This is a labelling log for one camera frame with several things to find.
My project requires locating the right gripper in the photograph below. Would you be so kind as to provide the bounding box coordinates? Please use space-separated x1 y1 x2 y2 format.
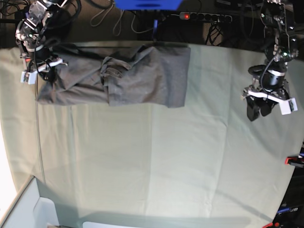
20 53 68 82

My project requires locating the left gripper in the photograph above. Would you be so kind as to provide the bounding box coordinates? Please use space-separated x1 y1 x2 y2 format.
242 64 290 122

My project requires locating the grey t-shirt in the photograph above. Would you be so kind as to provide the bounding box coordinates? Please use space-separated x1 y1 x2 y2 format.
37 45 190 108

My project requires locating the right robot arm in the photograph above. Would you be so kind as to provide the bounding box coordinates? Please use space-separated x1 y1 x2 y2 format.
15 0 82 85

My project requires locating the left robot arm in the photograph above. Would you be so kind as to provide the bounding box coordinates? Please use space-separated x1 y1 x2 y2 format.
242 0 298 122

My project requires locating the red black right clamp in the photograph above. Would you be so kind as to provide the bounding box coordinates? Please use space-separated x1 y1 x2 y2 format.
285 152 304 168

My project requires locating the red black clamp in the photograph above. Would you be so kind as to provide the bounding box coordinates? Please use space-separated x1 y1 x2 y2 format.
152 19 158 42
285 152 304 168

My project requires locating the green table cloth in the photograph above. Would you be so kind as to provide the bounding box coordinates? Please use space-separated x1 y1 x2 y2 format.
0 45 304 228

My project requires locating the white power strip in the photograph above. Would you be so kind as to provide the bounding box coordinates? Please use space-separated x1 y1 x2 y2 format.
177 12 233 23

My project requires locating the red corner clamp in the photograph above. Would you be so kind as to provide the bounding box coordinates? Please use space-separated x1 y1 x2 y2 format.
262 222 281 228

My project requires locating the red black centre clamp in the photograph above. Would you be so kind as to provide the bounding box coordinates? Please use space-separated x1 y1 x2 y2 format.
152 19 158 42

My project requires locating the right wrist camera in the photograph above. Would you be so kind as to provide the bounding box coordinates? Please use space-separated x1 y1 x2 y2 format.
20 71 38 85

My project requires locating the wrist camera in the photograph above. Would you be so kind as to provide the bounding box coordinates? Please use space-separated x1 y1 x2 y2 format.
20 71 38 85
279 98 298 115

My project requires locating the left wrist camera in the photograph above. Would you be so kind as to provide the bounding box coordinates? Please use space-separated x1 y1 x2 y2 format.
279 98 298 115

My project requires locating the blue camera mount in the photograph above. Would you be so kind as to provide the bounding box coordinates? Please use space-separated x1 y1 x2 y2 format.
114 0 182 10

